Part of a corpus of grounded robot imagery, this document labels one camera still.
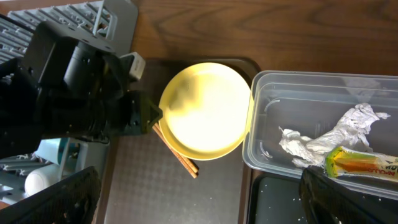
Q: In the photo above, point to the white paper napkin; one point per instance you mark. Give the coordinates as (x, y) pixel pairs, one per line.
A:
(350, 131)

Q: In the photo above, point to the small white cup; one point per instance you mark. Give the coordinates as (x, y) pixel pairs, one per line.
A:
(41, 178)

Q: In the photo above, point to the wooden chopstick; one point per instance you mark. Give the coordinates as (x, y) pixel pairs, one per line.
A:
(177, 148)
(187, 163)

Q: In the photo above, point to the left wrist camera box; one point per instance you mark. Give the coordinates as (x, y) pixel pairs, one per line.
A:
(134, 64)

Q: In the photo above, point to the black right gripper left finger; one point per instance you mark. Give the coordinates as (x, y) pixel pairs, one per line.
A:
(72, 200)

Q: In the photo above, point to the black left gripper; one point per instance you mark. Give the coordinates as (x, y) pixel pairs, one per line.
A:
(84, 92)

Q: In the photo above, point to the grey dishwasher rack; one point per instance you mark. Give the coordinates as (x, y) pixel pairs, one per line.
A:
(105, 22)

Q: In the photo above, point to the brown serving tray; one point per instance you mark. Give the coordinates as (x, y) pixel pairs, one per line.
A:
(145, 183)

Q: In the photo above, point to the light blue bowl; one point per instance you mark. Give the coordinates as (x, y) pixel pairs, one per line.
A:
(52, 150)

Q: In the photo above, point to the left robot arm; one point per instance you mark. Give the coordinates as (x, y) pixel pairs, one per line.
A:
(19, 86)

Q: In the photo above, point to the black waste tray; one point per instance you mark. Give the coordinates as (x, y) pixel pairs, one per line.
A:
(275, 198)

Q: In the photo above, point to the yellow orange snack wrapper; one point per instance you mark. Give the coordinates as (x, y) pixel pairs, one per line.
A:
(343, 161)

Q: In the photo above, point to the clear plastic waste bin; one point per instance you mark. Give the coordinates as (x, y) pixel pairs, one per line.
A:
(312, 103)

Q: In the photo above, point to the yellow round plate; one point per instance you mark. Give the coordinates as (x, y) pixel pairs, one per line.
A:
(205, 108)

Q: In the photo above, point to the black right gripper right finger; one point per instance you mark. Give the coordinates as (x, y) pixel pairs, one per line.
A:
(326, 201)

